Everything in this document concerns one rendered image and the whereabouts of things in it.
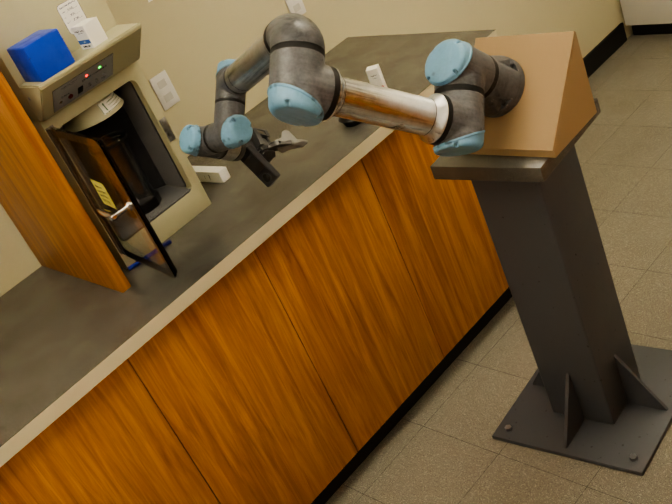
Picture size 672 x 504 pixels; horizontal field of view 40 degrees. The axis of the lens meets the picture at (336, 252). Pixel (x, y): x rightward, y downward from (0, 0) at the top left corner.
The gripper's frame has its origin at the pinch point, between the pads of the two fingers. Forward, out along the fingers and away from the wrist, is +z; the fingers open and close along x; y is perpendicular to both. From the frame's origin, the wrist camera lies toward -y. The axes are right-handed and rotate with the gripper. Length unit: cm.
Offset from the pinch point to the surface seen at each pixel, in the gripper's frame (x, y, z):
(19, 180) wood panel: 39, 19, -58
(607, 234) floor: -5, -17, 146
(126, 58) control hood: 1, 30, -42
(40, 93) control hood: 7, 17, -67
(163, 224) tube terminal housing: 34.0, 3.2, -21.9
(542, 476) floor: 18, -94, 61
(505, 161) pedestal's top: -46, -38, 15
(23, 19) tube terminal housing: 2, 37, -68
